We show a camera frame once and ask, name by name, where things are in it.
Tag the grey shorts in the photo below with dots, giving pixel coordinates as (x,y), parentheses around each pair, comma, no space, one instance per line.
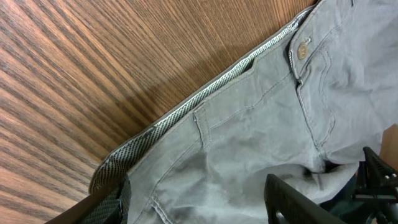
(301,105)

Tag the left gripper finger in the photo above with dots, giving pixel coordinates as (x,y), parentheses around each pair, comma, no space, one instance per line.
(108,205)

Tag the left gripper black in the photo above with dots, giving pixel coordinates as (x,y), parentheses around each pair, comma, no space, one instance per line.
(370,196)

